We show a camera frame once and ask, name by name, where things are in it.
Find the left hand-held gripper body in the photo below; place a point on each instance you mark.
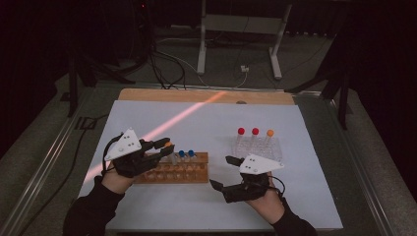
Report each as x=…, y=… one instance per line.
x=126, y=146

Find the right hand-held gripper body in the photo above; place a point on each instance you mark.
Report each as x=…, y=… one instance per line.
x=259, y=164

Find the blue-capped test tube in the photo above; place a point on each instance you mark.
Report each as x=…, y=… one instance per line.
x=191, y=153
x=181, y=153

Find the clear plastic test tube rack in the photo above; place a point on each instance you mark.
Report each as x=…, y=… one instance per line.
x=262, y=146

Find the wooden test tube rack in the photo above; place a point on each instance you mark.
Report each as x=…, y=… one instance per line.
x=187, y=172

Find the red-capped test tube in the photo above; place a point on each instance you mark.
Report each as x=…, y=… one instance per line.
x=241, y=131
x=255, y=131

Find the person's left hand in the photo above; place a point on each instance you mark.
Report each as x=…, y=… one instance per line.
x=116, y=182

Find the person's right hand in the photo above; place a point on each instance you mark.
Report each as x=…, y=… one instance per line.
x=268, y=206

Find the white table mat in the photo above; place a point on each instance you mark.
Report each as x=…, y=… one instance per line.
x=203, y=124

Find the black tripod stand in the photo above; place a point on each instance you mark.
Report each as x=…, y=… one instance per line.
x=73, y=82
x=342, y=95

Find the white power adapter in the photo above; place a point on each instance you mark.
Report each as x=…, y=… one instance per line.
x=244, y=69

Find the black device with red light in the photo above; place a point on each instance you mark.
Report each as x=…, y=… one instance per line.
x=142, y=23

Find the white metal stand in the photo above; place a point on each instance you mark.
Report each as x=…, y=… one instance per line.
x=242, y=24

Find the aluminium rail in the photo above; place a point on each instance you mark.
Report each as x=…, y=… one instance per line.
x=360, y=173
x=39, y=170

